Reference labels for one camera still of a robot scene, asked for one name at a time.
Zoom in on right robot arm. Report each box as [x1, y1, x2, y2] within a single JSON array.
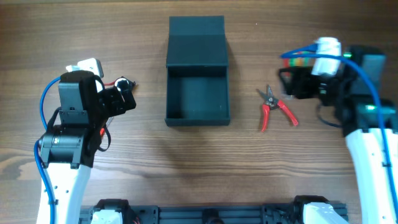
[[279, 42, 397, 223]]

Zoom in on blue cable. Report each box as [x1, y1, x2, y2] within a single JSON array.
[[280, 44, 398, 215], [33, 76, 62, 224]]

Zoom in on red handled cutters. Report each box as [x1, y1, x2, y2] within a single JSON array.
[[257, 85, 299, 132]]

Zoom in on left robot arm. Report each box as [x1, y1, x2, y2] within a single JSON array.
[[34, 70, 136, 223]]

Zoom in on black round tape measure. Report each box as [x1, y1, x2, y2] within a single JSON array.
[[104, 77, 136, 92]]

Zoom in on dark green open box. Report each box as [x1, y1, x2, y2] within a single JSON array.
[[165, 16, 231, 127]]

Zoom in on left blue cable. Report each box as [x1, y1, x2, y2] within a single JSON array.
[[33, 76, 62, 224]]

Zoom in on right blue cable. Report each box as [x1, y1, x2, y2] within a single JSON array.
[[280, 44, 398, 215]]

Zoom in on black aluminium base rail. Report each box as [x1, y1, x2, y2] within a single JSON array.
[[79, 198, 348, 224]]

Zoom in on clear case coloured screwdrivers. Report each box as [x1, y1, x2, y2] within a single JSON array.
[[282, 50, 314, 67]]

